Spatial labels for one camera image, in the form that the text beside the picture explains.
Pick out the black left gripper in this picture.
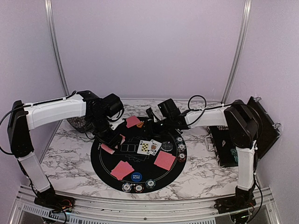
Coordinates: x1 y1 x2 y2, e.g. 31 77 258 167
88 113 122 151

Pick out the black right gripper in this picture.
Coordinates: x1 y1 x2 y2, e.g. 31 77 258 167
137 117 173 138

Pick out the black dealer button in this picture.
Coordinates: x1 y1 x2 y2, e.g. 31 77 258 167
161 141 173 152

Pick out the red playing card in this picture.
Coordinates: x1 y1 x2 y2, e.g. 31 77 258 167
134 121 144 128
154 151 176 171
110 162 134 180
154 156 176 171
110 161 129 176
126 116 139 128

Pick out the red playing card deck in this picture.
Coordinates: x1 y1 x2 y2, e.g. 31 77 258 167
100 144 115 154

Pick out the face-up playing card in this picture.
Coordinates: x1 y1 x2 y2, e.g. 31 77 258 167
149 140 162 155
137 140 152 155

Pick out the blue small blind button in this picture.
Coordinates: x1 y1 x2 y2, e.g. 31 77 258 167
131 172 142 182

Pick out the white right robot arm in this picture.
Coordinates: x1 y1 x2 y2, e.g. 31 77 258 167
146 98 261 209

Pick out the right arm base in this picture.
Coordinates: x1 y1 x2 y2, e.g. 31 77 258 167
214 196 256 214

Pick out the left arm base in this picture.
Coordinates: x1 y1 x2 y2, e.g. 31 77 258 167
34 186 75 213

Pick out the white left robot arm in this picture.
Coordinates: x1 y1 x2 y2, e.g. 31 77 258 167
7 91 124 208

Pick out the black floral patterned pouch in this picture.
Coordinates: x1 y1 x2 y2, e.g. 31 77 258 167
67 117 91 133

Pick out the round black poker mat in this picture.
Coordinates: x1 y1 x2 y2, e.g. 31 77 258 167
91 117 187 194

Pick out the black poker chip case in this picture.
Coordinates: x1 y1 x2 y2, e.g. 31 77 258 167
207 97 280 167

